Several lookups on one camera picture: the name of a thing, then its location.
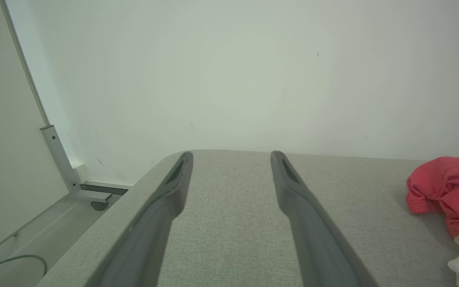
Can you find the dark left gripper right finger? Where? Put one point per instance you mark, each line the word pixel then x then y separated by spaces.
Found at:
pixel 317 247

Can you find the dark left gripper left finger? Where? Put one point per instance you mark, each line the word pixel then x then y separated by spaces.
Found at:
pixel 150 239

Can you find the red shorts with white stripes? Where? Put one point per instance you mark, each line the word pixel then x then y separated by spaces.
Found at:
pixel 452 187

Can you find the dark caster wheel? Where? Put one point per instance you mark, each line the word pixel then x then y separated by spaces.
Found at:
pixel 99 205

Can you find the grey fabric sofa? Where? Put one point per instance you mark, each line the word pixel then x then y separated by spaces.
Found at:
pixel 233 239

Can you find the white plastic corner block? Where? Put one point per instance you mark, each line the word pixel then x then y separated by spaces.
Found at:
pixel 80 173

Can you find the grey metal partition leg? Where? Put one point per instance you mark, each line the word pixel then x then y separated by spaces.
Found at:
pixel 60 159

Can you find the white partition panel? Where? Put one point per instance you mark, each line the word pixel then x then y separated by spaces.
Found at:
pixel 6 139

